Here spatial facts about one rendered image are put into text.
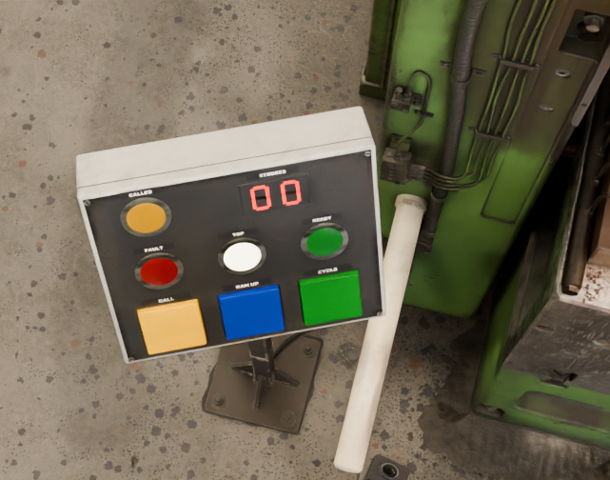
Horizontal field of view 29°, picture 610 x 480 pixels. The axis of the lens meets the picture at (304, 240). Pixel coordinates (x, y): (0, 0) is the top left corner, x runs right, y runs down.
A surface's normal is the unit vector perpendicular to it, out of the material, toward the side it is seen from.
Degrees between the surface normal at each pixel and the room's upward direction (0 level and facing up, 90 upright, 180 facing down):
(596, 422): 0
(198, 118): 0
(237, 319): 60
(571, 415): 0
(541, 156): 90
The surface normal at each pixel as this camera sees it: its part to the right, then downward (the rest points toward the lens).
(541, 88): -0.25, 0.92
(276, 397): 0.00, -0.31
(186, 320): 0.16, 0.65
